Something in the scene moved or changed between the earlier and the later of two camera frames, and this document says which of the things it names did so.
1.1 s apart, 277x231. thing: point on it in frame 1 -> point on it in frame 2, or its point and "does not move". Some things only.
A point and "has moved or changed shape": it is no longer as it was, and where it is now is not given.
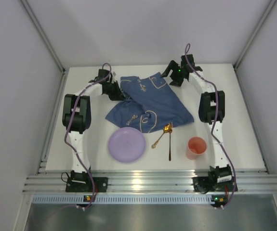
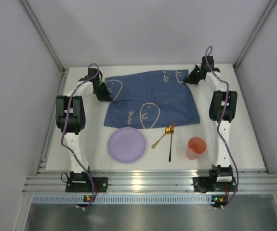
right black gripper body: [173, 70] -> [192, 77]
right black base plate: [201, 185] does not move
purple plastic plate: [126, 144] does not move
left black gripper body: [115, 92] -> [103, 93]
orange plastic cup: [196, 146] does not move
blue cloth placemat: [150, 105] has moved or changed shape
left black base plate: [100, 185] does not move
